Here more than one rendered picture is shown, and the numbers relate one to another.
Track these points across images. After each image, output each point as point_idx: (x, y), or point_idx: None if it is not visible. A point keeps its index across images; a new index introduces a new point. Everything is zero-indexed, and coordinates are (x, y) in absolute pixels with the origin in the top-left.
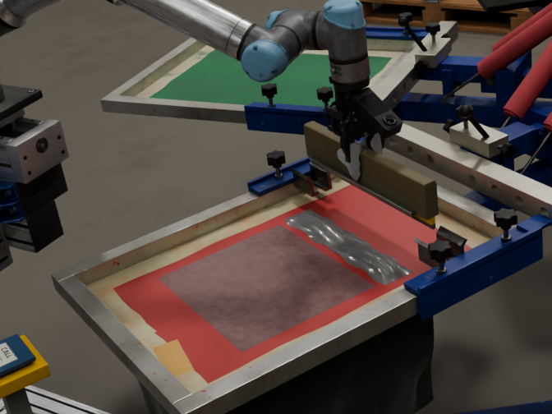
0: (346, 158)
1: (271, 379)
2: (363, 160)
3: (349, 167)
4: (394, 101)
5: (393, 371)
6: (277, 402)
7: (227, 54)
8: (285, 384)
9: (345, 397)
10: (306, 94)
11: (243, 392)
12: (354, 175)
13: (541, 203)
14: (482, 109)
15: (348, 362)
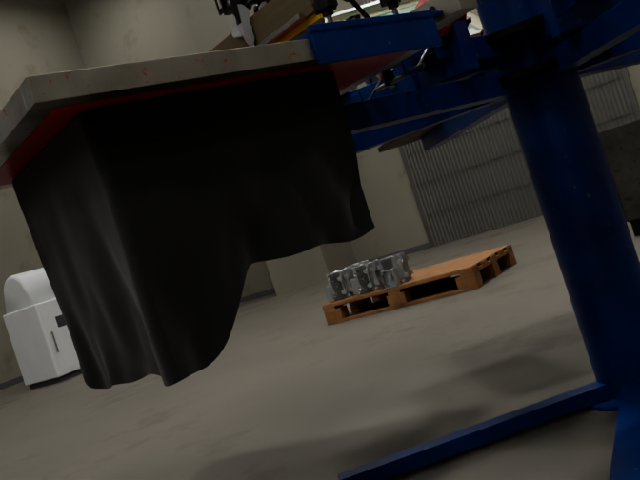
0: (237, 22)
1: (143, 72)
2: (253, 20)
3: (242, 30)
4: None
5: (313, 162)
6: (170, 153)
7: None
8: (177, 134)
9: (261, 183)
10: None
11: (108, 75)
12: (249, 38)
13: (428, 4)
14: None
15: (254, 134)
